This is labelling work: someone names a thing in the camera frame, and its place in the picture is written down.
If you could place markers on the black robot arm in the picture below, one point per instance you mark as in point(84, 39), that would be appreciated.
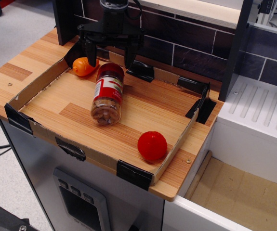
point(114, 7)

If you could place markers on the dark grey right post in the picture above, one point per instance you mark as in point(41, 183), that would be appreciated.
point(236, 54)

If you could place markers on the orange toy carrot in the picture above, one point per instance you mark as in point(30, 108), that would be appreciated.
point(81, 66)

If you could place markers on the light wooden upper shelf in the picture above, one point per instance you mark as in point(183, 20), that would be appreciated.
point(218, 12)

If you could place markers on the basil bottle red cap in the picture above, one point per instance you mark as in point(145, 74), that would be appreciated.
point(107, 100)

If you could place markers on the dark grey post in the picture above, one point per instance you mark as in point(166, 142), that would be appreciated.
point(65, 12)
point(236, 54)

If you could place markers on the red toy tomato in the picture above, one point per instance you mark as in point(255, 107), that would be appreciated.
point(152, 145)

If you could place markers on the white toy sink unit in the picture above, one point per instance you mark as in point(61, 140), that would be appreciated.
point(233, 186)

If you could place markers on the grey toy dishwasher panel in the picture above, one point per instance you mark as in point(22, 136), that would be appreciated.
point(86, 205)

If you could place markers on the dark grey left post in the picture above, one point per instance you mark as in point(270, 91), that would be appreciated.
point(65, 12)

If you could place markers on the black bracket with screw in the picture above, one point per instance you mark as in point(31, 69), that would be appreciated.
point(10, 222)

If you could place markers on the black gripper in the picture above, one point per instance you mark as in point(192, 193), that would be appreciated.
point(111, 30)

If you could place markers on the cardboard fence with black tape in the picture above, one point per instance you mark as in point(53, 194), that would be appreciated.
point(56, 107)

